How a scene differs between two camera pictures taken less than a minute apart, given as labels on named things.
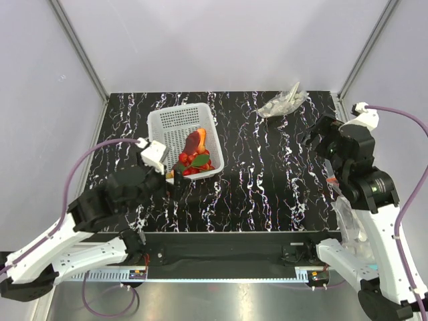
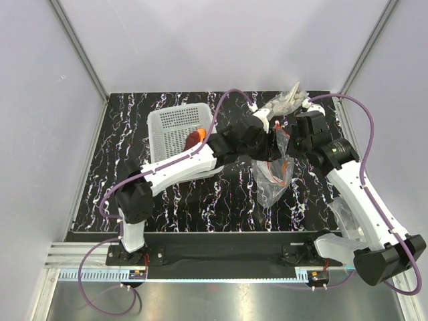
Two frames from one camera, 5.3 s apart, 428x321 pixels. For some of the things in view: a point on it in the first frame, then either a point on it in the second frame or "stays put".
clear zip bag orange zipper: x=331 y=178 -> x=272 y=177
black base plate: x=230 y=255 stays put
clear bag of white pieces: x=286 y=102 stays put
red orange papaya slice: x=195 y=142 stays put
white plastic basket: x=170 y=126 stays put
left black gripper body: x=156 y=183 -> x=261 y=148
